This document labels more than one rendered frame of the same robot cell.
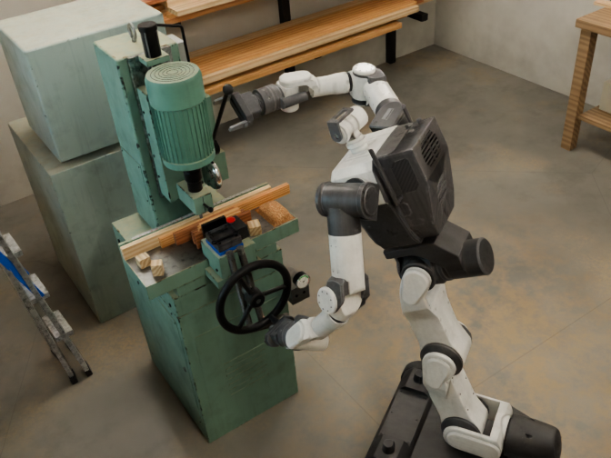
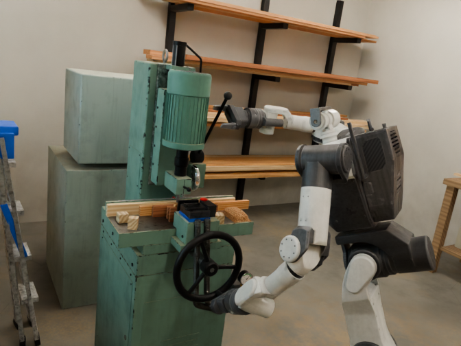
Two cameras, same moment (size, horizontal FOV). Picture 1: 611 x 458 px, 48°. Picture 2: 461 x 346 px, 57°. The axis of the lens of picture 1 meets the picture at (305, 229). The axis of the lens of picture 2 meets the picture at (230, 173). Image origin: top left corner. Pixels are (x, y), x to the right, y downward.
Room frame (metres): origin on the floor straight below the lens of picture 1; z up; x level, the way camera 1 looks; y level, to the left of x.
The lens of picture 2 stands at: (0.24, 0.16, 1.55)
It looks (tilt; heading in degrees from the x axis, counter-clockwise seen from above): 14 degrees down; 0
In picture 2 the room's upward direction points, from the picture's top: 7 degrees clockwise
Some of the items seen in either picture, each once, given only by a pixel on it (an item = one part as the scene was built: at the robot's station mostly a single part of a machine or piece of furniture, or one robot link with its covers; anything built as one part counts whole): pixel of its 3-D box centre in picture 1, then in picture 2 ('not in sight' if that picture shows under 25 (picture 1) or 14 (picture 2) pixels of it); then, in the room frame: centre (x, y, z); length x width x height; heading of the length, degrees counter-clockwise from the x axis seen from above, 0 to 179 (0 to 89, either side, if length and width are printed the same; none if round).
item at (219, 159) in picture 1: (213, 164); (193, 174); (2.24, 0.33, 1.02); 0.09 x 0.07 x 0.12; 121
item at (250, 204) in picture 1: (226, 214); (197, 207); (2.05, 0.28, 0.92); 0.54 x 0.02 x 0.04; 121
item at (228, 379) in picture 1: (210, 319); (156, 308); (2.10, 0.43, 0.35); 0.58 x 0.45 x 0.71; 31
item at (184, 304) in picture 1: (195, 243); (163, 233); (2.10, 0.43, 0.76); 0.57 x 0.45 x 0.09; 31
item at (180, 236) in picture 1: (205, 225); (179, 209); (1.98, 0.35, 0.92); 0.25 x 0.02 x 0.05; 121
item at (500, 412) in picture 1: (477, 423); not in sight; (1.52, -0.55, 0.28); 0.21 x 0.20 x 0.13; 61
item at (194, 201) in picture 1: (195, 197); (178, 183); (2.01, 0.37, 1.03); 0.14 x 0.07 x 0.09; 31
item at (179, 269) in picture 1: (219, 249); (186, 228); (1.91, 0.31, 0.87); 0.61 x 0.30 x 0.06; 121
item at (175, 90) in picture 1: (181, 116); (186, 110); (2.00, 0.37, 1.35); 0.18 x 0.18 x 0.31
